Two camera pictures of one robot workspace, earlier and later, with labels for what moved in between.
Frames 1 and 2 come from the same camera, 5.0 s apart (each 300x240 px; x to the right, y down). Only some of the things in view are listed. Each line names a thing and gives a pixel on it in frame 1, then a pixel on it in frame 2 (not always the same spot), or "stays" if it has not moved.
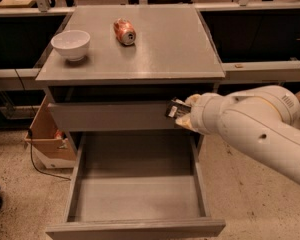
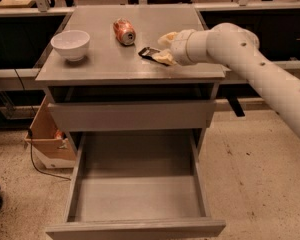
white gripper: (201, 114) -> (179, 47)
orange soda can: (124, 31) stays
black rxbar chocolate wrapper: (176, 108) -> (148, 52)
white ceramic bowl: (72, 43) stays
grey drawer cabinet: (114, 69) stays
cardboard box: (51, 146) stays
